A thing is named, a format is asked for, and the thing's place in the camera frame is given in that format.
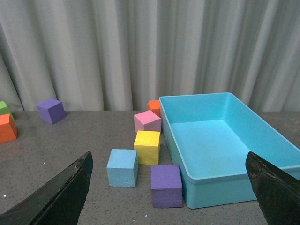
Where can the purple foam block far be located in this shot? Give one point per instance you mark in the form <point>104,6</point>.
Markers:
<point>51,111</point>

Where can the orange foam block left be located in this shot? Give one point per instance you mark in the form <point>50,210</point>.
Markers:
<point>8,129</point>

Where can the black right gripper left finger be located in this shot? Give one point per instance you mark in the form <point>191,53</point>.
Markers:
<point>59,201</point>

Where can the grey pleated curtain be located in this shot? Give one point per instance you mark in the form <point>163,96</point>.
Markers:
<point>120,54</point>

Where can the purple foam block near bin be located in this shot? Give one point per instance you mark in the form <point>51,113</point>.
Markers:
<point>166,186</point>

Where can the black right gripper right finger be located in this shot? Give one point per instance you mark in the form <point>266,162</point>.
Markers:
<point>277,192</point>

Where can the light blue foam block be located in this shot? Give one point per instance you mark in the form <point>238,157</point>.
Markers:
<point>122,168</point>

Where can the orange foam block behind pink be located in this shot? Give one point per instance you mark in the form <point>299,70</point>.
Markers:
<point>154,106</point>

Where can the yellow foam block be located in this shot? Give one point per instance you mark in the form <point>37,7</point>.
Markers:
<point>147,144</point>

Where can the green foam block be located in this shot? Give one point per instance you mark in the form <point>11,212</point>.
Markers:
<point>4,109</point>

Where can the light blue plastic bin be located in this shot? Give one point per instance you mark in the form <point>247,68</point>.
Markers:
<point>209,136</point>

